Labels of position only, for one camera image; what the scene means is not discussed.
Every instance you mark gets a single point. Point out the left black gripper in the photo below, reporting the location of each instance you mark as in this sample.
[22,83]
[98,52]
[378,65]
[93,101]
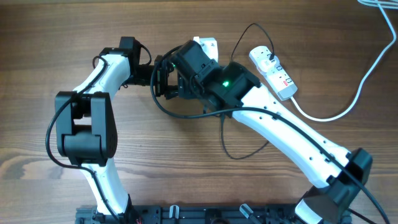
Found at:
[161,78]

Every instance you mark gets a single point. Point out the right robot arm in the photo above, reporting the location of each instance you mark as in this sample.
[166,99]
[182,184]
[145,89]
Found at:
[337,175]

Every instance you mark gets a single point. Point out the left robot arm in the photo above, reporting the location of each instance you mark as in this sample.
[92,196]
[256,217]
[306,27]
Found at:
[83,136]

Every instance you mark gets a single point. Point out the white USB charger plug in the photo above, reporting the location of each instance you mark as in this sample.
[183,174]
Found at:
[265,64]

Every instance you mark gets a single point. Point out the white power strip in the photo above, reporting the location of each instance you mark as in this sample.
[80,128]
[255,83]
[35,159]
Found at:
[278,79]

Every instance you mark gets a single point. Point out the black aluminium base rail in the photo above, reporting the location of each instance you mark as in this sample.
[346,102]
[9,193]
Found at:
[273,213]

